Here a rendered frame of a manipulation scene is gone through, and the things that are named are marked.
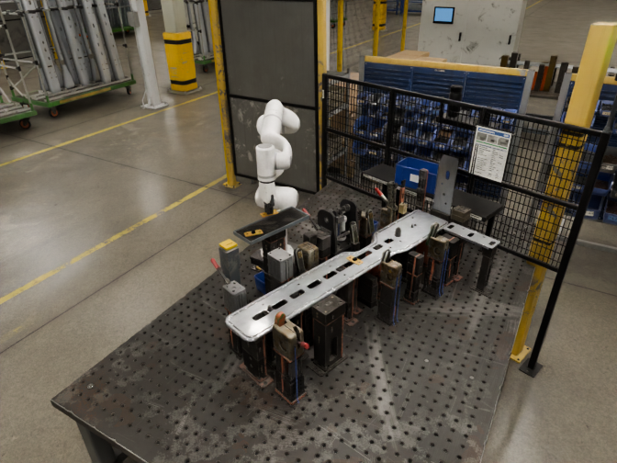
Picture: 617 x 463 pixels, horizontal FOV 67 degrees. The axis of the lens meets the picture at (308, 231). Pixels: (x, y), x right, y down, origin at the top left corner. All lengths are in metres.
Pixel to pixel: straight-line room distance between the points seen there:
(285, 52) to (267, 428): 3.45
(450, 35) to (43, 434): 8.00
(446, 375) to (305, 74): 3.12
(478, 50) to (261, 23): 4.99
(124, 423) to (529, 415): 2.17
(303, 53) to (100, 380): 3.24
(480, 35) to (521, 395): 6.69
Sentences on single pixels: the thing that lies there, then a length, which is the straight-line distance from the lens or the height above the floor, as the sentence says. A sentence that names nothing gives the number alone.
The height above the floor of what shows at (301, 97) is 1.13.
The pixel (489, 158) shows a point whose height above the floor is 1.28.
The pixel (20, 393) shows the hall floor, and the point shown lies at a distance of 3.48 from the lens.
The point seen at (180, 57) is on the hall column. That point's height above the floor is 0.68.
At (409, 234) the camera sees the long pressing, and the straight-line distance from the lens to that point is 2.52.
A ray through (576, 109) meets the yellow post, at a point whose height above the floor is 1.62.
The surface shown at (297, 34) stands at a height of 1.69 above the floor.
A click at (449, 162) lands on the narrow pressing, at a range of 2.66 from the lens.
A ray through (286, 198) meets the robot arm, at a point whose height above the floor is 1.17.
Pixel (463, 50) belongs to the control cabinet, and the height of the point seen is 0.88.
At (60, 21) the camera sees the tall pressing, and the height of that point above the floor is 1.37.
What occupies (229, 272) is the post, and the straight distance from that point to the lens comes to 2.16.
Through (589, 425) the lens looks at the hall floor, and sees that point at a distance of 3.22.
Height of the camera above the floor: 2.26
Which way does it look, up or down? 30 degrees down
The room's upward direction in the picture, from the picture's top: 1 degrees counter-clockwise
